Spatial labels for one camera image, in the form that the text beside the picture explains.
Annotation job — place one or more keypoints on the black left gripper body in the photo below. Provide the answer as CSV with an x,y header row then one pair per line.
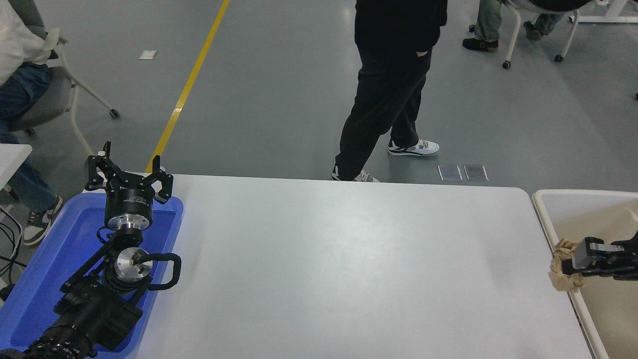
x,y
128,199

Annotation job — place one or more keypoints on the tan paper ball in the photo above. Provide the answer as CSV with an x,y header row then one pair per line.
x,y
560,279

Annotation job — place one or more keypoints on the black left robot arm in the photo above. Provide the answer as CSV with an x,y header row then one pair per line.
x,y
89,309

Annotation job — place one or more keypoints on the large pale bin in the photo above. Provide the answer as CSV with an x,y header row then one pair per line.
x,y
608,309

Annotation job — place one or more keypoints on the small white side table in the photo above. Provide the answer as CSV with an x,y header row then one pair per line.
x,y
12,157

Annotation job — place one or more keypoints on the blue plastic tray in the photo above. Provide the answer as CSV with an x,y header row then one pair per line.
x,y
50,259

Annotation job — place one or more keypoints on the seated person in jeans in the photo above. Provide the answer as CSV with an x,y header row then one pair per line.
x,y
20,85

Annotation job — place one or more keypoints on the metal floor plate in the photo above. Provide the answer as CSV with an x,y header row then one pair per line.
x,y
450,173
476,173

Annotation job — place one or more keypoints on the white chair on casters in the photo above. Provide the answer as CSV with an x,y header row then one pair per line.
x,y
513,30

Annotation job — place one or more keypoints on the standing person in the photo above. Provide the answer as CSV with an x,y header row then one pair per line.
x,y
394,75

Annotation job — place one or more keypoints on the seated person with dark shoes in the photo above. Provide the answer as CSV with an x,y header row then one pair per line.
x,y
486,20

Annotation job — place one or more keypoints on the grey chair with white frame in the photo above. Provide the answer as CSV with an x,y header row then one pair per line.
x,y
45,99

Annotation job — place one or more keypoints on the white table base frame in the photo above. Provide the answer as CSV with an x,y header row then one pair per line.
x,y
605,19

